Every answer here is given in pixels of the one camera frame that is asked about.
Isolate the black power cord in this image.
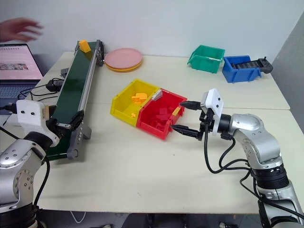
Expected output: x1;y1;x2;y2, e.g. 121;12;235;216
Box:
18;84;61;102

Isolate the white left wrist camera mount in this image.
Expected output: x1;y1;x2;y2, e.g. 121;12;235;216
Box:
4;99;60;148

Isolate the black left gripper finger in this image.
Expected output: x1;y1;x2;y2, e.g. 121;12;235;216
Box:
55;122;77;131

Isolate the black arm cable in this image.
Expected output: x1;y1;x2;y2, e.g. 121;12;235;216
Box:
32;143;51;208
203;123;256;175

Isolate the white cable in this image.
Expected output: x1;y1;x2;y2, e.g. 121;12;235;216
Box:
70;210;87;224

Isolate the open laptop computer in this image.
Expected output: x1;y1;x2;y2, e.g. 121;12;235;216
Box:
0;43;45;115

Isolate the yellow storage bin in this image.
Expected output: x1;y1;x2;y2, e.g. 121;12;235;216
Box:
110;78;161;127

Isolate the orange yellow toy block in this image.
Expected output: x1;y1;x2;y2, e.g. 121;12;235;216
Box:
131;93;149;105

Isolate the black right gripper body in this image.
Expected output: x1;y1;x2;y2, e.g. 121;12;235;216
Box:
197;107;215;142

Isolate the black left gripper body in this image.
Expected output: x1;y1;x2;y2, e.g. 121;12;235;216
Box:
43;105;65;143

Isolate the pink round plate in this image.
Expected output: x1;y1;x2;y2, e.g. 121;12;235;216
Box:
104;47;144;70

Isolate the red chunky block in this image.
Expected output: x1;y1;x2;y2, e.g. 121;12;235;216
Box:
151;121;167;133

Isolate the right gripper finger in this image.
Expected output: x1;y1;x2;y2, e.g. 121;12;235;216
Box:
171;123;203;141
179;100;203;111

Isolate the blue storage bin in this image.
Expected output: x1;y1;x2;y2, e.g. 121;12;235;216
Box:
222;55;263;84

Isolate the green conveyor belt machine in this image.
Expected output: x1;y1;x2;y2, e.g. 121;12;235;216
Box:
44;39;106;162

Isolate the red flat block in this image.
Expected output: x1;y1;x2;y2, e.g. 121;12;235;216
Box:
154;114;172;124

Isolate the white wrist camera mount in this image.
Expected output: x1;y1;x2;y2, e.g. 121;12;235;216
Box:
4;99;60;148
200;88;225;136

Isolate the person's bare hand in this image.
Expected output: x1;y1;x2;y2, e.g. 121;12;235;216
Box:
0;18;45;44

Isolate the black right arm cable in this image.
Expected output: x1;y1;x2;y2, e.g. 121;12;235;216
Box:
203;123;256;175

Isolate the black power adapter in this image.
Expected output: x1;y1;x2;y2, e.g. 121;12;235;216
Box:
45;78;64;92

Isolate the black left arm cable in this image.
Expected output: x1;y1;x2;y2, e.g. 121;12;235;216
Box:
32;143;51;208

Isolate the yellow round plate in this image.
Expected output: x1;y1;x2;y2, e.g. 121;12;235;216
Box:
105;60;144;73

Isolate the red storage bin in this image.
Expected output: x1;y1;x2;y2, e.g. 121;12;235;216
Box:
136;88;188;141

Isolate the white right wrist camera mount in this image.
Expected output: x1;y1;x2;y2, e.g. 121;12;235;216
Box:
200;88;225;136

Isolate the black handheld controller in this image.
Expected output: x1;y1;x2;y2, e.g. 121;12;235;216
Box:
231;57;274;74

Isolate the green storage bin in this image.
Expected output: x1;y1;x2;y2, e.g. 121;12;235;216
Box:
187;44;226;75

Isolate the clear plastic label holder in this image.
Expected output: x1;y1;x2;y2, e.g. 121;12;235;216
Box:
151;90;165;102

